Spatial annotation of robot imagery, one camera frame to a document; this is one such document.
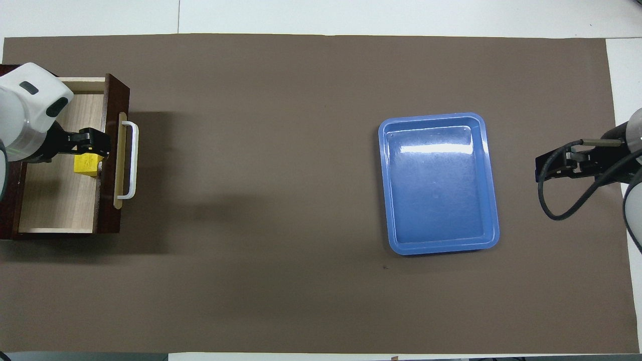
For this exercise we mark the brown table mat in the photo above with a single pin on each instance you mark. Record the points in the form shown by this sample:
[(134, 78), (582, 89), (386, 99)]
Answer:
[(301, 150)]

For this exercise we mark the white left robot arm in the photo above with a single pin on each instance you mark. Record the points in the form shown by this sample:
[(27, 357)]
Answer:
[(25, 115)]

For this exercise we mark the blue plastic tray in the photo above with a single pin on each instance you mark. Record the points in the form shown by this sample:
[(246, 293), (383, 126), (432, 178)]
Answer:
[(436, 190)]

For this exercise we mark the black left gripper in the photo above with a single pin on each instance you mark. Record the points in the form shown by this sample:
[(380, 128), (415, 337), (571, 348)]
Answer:
[(57, 145)]

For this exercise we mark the yellow cube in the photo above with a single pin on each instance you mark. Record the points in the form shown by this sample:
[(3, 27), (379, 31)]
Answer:
[(85, 166)]

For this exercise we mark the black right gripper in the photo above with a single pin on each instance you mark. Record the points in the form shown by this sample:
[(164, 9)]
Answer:
[(597, 166)]

